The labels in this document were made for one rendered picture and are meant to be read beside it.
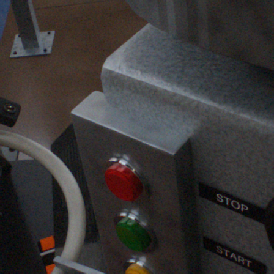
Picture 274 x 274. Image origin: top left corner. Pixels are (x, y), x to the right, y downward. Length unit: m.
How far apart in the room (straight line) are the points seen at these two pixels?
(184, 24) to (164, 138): 0.08
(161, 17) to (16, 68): 2.84
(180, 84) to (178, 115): 0.02
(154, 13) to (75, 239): 0.80
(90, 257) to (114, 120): 0.98
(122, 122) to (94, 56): 2.74
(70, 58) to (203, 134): 2.80
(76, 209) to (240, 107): 0.82
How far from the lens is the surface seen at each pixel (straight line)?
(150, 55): 0.40
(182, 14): 0.33
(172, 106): 0.37
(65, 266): 1.06
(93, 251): 1.36
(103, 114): 0.41
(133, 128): 0.39
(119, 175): 0.41
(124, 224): 0.45
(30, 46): 3.27
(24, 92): 3.01
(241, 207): 0.40
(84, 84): 2.97
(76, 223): 1.13
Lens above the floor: 1.75
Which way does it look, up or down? 41 degrees down
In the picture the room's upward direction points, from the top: 9 degrees counter-clockwise
